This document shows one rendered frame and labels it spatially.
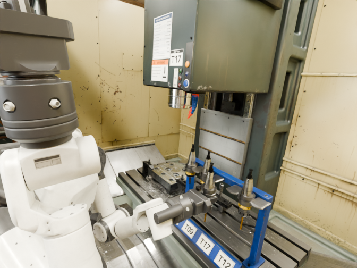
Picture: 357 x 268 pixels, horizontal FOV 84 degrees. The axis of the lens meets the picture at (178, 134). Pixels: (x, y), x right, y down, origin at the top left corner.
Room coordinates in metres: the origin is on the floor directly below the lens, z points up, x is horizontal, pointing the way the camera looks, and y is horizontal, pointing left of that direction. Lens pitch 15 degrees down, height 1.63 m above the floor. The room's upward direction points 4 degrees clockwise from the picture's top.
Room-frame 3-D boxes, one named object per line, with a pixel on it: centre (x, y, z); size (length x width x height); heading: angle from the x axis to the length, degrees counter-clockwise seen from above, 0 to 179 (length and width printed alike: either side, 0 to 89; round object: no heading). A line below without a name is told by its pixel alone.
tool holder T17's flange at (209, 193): (0.72, -0.14, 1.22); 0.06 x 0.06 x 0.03
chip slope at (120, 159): (1.78, 0.42, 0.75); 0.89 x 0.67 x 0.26; 129
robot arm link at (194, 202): (0.66, -0.06, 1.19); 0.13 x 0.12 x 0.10; 38
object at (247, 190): (0.69, -0.28, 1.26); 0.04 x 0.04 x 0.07
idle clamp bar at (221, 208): (1.10, -0.24, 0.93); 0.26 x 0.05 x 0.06; 44
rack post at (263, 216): (0.68, -0.36, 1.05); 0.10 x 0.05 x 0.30; 129
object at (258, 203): (0.65, -0.32, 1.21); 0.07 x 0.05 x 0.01; 129
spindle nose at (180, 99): (1.26, 0.00, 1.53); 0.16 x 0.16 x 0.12
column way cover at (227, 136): (1.54, -0.35, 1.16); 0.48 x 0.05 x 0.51; 39
